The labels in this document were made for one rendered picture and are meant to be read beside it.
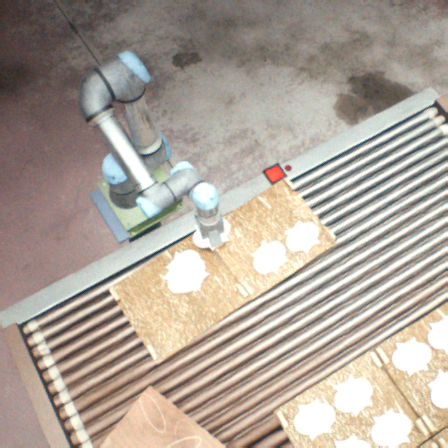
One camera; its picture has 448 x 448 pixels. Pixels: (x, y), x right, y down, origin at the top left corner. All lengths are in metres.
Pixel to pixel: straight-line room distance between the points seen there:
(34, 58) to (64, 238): 1.42
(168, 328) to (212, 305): 0.18
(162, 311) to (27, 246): 1.50
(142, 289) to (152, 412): 0.48
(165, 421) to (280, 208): 0.92
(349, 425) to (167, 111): 2.39
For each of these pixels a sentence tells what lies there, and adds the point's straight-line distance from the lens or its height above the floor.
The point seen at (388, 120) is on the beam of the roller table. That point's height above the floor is 0.91.
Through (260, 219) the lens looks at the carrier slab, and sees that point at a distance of 2.18.
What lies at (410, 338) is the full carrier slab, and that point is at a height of 0.94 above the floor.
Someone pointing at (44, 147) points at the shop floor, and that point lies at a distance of 3.71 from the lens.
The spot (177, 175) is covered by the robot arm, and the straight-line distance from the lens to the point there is 1.80.
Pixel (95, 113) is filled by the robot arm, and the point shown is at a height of 1.54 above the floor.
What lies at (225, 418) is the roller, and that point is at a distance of 1.99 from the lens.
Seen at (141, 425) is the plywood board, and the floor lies 1.04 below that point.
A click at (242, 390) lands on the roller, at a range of 2.00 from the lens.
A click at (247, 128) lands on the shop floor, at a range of 3.55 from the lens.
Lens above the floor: 2.89
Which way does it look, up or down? 65 degrees down
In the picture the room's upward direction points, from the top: straight up
